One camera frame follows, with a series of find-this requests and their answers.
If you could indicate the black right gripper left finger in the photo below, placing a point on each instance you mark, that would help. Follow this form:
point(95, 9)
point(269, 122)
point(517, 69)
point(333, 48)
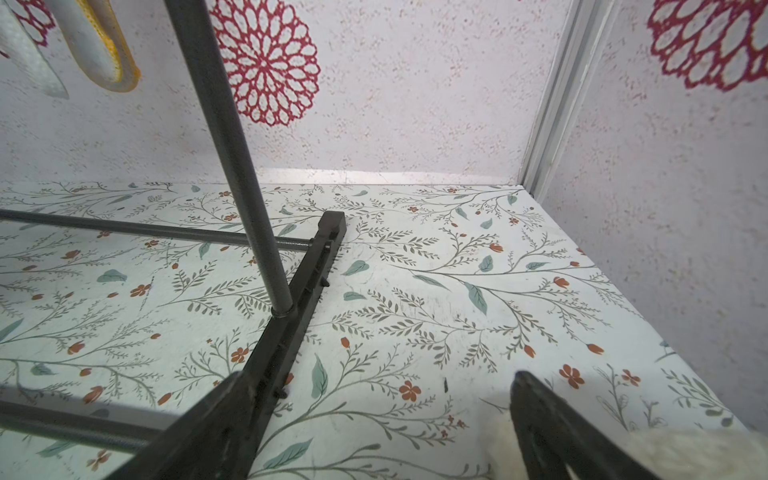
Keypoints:
point(208, 442)

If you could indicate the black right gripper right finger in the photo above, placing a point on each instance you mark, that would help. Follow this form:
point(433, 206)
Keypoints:
point(556, 441)

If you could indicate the yellow-edged grey felt insole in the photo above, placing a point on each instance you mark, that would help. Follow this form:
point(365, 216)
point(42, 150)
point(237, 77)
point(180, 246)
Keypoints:
point(96, 42)

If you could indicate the white dotted foam insole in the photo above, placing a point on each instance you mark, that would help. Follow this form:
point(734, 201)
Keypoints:
point(23, 52)

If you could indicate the black metal clothes rack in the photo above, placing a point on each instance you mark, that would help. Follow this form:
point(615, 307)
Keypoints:
point(294, 270)

